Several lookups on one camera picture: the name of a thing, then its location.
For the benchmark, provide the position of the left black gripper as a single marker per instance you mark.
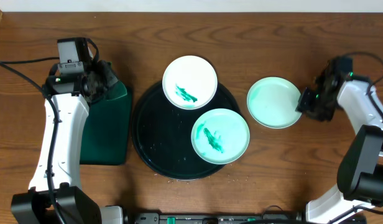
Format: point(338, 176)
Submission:
point(105, 78)

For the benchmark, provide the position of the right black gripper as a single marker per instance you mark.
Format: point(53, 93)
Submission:
point(303, 106)

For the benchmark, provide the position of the stained white plate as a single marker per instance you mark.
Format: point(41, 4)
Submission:
point(189, 82)
point(220, 136)
point(272, 102)

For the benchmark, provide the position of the green sponge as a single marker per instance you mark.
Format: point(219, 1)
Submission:
point(115, 92)

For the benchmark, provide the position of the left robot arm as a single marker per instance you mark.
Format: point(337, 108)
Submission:
point(55, 194)

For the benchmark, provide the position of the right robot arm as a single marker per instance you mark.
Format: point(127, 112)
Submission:
point(359, 185)

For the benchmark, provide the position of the dark green rectangular tray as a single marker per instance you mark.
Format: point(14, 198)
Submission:
point(106, 131)

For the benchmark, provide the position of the round black tray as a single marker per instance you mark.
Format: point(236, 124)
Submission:
point(161, 133)

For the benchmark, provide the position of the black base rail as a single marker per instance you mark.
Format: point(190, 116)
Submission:
point(269, 215)

